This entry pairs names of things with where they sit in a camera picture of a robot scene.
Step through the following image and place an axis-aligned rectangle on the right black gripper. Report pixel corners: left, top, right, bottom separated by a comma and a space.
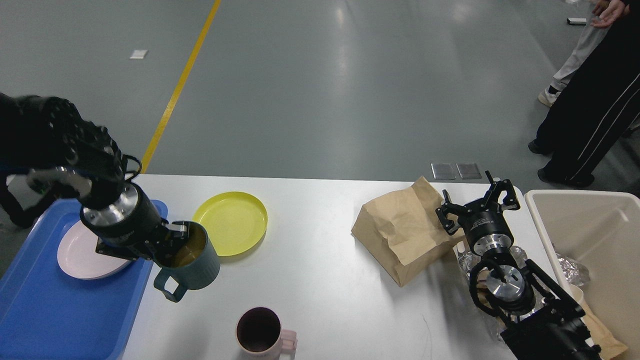
435, 170, 521, 257

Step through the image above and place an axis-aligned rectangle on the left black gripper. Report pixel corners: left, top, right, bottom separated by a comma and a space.
80, 183, 189, 261

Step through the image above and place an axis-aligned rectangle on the dark green mug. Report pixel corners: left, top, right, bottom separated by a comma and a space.
153, 221, 221, 303

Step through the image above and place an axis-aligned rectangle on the yellow plate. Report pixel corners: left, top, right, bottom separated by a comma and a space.
192, 191, 268, 257

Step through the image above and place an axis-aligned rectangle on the pink mug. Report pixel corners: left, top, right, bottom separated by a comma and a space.
235, 306, 298, 360

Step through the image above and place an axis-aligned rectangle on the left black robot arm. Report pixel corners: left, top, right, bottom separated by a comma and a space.
0, 94, 189, 266

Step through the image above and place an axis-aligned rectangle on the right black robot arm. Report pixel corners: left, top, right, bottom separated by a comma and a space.
435, 172, 602, 360

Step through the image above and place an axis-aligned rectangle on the right metal floor plate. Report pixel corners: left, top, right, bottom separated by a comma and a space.
455, 162, 483, 180

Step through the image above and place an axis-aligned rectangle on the metal floor plate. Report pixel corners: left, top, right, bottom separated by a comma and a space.
455, 162, 483, 180
430, 162, 457, 180

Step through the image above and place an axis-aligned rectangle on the left metal floor plate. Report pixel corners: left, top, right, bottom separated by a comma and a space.
430, 162, 457, 180

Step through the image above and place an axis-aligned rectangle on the pink plate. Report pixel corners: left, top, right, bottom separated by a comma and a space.
57, 220, 132, 280

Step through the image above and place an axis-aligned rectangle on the brown paper bag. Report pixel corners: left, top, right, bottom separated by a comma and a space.
351, 177, 465, 288

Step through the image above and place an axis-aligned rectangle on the foil in bin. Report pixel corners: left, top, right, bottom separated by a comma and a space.
550, 243, 592, 289

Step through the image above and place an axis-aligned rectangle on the beige plastic bin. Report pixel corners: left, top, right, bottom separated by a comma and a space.
525, 189, 640, 360

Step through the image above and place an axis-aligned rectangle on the blue plastic tray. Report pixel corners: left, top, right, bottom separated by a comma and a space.
0, 199, 153, 360

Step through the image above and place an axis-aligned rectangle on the person in black trousers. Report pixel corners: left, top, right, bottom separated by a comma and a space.
528, 0, 640, 188

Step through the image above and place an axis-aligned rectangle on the person in light grey trousers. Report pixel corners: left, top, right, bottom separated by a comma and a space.
537, 0, 610, 108

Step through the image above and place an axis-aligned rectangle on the brown paper in bin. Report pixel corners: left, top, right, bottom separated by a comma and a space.
569, 284, 629, 360

